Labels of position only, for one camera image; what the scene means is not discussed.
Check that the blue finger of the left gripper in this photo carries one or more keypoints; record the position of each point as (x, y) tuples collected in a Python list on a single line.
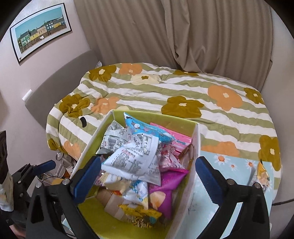
[(27, 168), (43, 167)]

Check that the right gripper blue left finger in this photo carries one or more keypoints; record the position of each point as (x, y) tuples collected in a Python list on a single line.
[(84, 179)]

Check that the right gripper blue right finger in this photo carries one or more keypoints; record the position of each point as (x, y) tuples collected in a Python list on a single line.
[(213, 181)]

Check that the orange red chips bag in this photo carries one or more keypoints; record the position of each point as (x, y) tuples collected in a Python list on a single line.
[(260, 176)]

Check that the pink white snack bag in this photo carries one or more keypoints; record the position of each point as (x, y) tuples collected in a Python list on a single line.
[(167, 161)]

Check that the magenta snack packet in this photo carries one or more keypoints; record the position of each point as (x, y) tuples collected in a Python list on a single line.
[(161, 196)]

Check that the white blue text snack bag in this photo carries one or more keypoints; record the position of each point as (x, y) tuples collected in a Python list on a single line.
[(136, 160)]

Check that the pink white snack packet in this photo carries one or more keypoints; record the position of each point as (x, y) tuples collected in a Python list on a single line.
[(180, 143)]

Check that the white grey text snack bag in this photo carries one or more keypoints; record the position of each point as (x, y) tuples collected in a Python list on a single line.
[(115, 136)]

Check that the yellow black snack bag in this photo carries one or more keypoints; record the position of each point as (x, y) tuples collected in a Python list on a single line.
[(138, 216)]

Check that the green cardboard storage box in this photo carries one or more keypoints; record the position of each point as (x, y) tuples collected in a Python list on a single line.
[(101, 206)]

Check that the floral striped blanket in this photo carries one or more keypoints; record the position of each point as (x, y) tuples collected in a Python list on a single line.
[(233, 117)]

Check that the framed houses picture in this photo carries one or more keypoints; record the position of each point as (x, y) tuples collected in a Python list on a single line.
[(37, 29)]

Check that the beige curtain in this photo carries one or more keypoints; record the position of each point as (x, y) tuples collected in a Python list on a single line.
[(233, 39)]

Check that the white wall switch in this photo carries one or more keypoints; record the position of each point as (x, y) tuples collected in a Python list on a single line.
[(27, 95)]

